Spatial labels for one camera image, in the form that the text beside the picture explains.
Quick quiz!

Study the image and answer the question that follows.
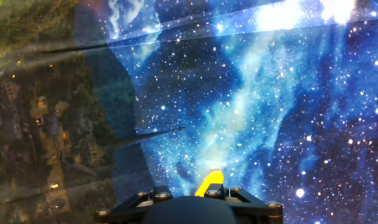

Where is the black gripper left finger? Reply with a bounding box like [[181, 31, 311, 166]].
[[94, 185, 174, 224]]

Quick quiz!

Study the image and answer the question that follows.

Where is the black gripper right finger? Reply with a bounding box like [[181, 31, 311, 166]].
[[204, 183, 284, 224]]

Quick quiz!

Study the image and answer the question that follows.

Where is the yellow banana-shaped object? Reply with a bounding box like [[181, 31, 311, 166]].
[[194, 169, 225, 198]]

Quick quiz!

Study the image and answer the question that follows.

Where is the galaxy print tablecloth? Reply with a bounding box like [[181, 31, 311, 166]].
[[0, 0, 378, 224]]

